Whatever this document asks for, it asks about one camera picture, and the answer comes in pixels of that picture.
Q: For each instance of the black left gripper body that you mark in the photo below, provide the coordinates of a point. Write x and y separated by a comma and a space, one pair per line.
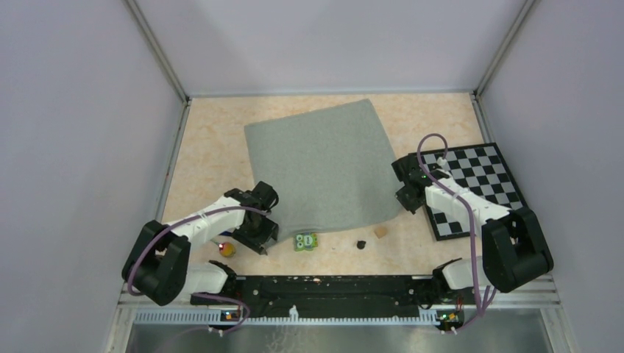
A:
254, 229

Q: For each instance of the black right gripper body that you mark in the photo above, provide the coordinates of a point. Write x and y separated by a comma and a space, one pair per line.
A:
402, 196

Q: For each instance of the grey-green cloth napkin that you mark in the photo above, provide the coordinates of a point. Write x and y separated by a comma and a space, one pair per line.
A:
331, 168

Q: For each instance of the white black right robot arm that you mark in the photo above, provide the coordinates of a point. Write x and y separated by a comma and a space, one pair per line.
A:
514, 250

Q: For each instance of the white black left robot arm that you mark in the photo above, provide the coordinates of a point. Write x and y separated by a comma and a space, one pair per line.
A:
157, 265

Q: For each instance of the red yellow ball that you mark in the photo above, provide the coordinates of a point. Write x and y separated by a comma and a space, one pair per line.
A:
227, 249

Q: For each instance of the green owl toy block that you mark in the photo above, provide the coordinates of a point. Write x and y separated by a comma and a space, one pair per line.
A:
305, 241

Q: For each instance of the small tan wooden block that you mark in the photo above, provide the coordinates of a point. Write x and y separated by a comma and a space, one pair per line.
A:
381, 232

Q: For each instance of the black white checkerboard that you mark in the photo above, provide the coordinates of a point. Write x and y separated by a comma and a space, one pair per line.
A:
483, 170

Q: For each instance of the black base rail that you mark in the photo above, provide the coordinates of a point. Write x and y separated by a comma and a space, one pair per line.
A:
387, 296

